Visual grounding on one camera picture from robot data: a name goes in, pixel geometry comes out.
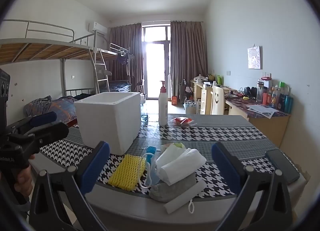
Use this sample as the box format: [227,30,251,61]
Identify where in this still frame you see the red snack packet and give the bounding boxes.
[170,117,194,126]

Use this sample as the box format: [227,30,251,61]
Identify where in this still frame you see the blue orange quilt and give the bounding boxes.
[50,96,78,124]

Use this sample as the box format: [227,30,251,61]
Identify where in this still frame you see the black smartphone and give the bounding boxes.
[265,149,300,185]

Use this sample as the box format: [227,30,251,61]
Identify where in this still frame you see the plain wooden desk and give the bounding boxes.
[190,78,240,115]

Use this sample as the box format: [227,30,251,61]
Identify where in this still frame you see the dark floor bag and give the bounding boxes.
[179,79,194,101]

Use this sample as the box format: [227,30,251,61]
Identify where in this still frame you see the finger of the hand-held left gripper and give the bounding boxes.
[5,111,57,134]
[10,121,69,148]

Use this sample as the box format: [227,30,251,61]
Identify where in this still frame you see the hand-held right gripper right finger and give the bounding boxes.
[211,142,293,231]

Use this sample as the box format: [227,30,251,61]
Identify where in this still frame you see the white pump lotion bottle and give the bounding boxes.
[158,80,168,126]

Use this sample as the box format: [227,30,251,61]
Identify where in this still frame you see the blue face mask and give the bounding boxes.
[139,153,160,189]

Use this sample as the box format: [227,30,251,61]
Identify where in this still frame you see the person's left hand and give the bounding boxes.
[14,155,35,194]

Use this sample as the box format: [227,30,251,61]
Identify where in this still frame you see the grey purple clothing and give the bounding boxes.
[24,96,53,118]

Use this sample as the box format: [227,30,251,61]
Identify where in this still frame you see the white towel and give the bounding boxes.
[155,148,207,186]

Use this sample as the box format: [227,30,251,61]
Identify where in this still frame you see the white face mask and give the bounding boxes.
[164,180,206,214]

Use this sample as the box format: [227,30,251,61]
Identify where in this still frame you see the wooden desk with patterned cover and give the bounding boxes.
[225,93,292,149]

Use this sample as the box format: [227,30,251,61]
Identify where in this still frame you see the white waste bin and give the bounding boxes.
[183,101,197,114]

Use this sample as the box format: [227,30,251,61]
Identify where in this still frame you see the white foam box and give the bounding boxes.
[74,92,142,156]

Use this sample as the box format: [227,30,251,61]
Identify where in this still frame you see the large grey metal bunk bed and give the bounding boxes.
[0,19,110,126]

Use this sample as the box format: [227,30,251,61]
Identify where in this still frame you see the group of toiletry bottles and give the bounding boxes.
[257,76,294,114]

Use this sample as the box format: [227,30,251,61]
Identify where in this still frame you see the cartoon wall poster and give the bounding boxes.
[247,46,261,69]

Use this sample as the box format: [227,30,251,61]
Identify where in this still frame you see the houndstooth tablecloth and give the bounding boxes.
[37,113,308,231]

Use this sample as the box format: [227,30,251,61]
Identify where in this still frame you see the small grey metal bunk bed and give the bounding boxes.
[96,43,135,95]

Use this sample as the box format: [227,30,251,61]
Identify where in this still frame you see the glass balcony door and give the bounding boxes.
[141,24,173,100]

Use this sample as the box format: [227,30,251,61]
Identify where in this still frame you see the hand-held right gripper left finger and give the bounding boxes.
[29,141,110,231]

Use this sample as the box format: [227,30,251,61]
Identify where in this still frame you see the printed paper leaflet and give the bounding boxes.
[246,104,279,119]

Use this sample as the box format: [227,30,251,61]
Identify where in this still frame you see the black folding chair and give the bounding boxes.
[134,79,145,94]

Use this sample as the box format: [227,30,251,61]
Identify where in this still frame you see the brown curtain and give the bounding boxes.
[108,23,143,94]
[170,20,208,99]

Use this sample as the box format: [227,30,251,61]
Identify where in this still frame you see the wooden chair with smiley face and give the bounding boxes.
[211,85,225,116]

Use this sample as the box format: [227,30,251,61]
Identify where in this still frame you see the dark hanging clothes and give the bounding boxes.
[117,52,129,66]

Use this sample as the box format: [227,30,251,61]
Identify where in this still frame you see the blue checkered bedding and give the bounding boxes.
[109,81,132,94]

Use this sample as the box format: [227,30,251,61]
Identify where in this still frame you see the white air conditioner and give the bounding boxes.
[88,21,108,34]

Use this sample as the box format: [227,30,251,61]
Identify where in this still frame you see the yellow foam net sleeve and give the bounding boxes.
[108,154,146,191]

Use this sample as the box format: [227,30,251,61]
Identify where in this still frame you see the grey sock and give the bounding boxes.
[149,175,197,202]

